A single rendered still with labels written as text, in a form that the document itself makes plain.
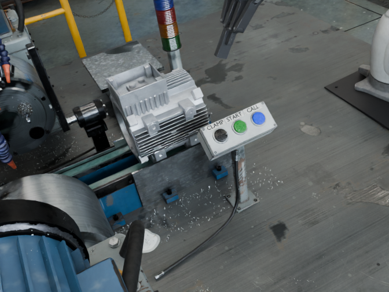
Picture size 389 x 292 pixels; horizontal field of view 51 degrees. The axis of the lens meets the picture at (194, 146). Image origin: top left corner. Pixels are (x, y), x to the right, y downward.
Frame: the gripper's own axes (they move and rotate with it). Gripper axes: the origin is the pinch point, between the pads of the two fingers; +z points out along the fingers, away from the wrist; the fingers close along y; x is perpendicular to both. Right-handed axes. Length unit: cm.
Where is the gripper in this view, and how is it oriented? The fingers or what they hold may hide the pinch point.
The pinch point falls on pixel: (225, 43)
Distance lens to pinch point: 102.2
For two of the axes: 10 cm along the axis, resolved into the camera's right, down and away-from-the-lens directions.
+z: -3.2, 8.5, 4.3
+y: 4.4, 5.3, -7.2
